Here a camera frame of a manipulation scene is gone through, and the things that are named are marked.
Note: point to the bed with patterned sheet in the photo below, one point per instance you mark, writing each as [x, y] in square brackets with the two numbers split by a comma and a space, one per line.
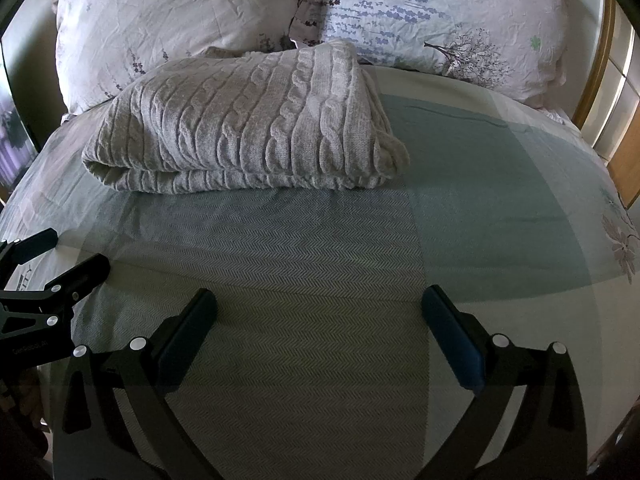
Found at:
[320, 250]

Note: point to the pink floral pillow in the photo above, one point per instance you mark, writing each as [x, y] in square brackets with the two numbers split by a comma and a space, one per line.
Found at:
[165, 15]

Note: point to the purple wall picture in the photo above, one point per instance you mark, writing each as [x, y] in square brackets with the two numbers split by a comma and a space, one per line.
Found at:
[15, 145]

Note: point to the wooden bed headboard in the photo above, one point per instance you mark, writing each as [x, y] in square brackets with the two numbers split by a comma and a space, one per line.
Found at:
[597, 55]

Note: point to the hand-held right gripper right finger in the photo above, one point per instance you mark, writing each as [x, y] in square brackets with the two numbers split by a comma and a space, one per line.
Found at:
[452, 340]

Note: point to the white lavender print pillow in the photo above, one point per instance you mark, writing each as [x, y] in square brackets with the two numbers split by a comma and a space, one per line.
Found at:
[450, 10]

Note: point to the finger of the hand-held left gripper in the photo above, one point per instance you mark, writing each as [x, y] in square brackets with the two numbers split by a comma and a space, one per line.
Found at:
[35, 245]
[85, 275]

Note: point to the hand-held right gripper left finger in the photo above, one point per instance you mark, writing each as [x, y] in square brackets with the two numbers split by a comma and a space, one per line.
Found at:
[186, 332]

